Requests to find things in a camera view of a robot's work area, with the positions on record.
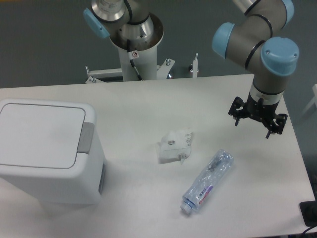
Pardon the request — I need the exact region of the white plastic trash can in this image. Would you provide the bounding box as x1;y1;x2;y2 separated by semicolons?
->
0;99;106;204

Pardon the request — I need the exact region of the empty clear plastic bottle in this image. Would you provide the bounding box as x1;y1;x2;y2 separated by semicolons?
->
180;150;234;215

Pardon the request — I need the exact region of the white trash can lid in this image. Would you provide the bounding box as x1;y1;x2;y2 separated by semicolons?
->
0;100;96;169

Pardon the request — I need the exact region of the crumpled white paper packaging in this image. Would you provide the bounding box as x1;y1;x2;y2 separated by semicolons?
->
156;128;192;164

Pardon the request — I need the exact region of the second grey blue robot arm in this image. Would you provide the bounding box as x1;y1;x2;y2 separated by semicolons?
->
83;0;150;39

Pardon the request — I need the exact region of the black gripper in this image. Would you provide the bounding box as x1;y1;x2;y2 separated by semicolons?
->
228;95;288;139

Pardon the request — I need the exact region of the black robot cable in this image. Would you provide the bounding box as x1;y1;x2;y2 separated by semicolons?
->
126;39;144;81

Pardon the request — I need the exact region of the black device at edge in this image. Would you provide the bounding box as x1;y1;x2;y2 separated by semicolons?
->
299;201;317;227

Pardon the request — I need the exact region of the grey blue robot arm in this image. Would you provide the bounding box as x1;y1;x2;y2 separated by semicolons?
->
212;0;300;137

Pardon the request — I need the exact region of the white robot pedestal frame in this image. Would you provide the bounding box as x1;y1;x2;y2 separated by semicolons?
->
85;12;200;84

